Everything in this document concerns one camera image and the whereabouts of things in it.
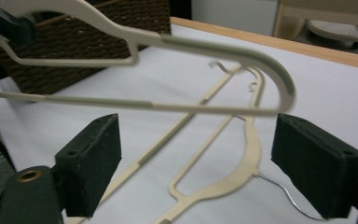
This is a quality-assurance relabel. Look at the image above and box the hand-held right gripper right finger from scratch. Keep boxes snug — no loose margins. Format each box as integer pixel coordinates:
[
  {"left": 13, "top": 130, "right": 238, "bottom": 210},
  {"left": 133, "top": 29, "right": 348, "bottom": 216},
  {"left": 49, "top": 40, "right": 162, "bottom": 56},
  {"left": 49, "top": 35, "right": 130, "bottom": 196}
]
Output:
[{"left": 270, "top": 113, "right": 358, "bottom": 219}]

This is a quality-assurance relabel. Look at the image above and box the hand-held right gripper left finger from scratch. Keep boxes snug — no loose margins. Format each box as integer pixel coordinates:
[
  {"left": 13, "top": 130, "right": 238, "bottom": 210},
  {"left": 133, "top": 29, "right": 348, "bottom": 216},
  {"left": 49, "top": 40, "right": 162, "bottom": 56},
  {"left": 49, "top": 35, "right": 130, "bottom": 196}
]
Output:
[{"left": 54, "top": 113, "right": 123, "bottom": 218}]

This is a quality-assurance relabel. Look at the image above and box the beige plastic clothes hanger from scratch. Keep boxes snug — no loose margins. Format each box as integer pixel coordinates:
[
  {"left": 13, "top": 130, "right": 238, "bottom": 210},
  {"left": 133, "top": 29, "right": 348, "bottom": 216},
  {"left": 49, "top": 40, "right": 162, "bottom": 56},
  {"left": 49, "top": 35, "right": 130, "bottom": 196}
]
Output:
[
  {"left": 64, "top": 60, "right": 328, "bottom": 224},
  {"left": 0, "top": 0, "right": 297, "bottom": 118}
]

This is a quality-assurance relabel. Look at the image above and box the brown woven basket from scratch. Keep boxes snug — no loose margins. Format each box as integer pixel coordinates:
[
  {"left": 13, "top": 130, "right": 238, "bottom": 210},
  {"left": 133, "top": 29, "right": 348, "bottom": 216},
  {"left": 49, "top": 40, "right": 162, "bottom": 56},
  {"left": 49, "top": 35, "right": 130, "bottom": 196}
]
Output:
[{"left": 0, "top": 0, "right": 172, "bottom": 96}]

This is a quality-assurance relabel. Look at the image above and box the office chair base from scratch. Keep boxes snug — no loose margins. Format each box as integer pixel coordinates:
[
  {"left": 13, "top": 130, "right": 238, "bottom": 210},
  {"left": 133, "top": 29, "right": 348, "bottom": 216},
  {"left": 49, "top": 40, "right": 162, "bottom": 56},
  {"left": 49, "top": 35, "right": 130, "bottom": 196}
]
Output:
[{"left": 305, "top": 19, "right": 358, "bottom": 49}]

